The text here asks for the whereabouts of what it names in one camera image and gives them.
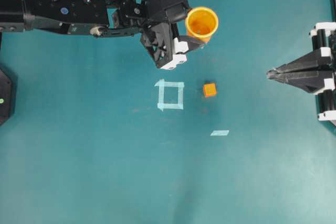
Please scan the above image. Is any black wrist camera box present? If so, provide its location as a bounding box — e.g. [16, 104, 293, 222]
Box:
[165, 4, 190, 24]

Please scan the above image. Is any small orange cube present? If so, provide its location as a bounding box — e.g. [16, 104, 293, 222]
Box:
[203, 83, 217, 98]

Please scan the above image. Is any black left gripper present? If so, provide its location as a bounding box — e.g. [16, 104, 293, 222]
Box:
[141, 0, 206, 70]

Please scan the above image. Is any light blue tape square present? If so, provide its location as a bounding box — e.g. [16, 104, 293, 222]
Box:
[155, 79, 184, 111]

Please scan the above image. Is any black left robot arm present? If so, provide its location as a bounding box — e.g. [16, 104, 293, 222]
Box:
[1, 0, 205, 70]

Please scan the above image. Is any light blue tape strip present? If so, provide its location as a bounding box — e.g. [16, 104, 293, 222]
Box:
[211, 130, 229, 136]

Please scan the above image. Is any orange plastic cup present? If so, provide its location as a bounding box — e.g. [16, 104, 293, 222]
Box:
[185, 6, 219, 44]

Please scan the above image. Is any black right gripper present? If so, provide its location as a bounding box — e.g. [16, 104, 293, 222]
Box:
[266, 22, 335, 125]

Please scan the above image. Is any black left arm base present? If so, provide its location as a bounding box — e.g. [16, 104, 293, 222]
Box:
[1, 64, 18, 125]

